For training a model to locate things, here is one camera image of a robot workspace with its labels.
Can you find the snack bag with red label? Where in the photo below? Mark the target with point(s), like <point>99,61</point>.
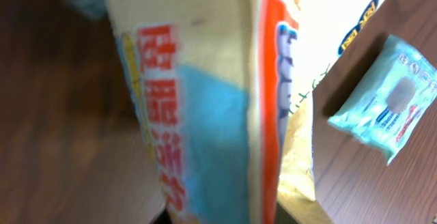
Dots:
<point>214,83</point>

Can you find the mint green wet wipes pack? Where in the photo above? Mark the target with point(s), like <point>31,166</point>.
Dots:
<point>390,99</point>

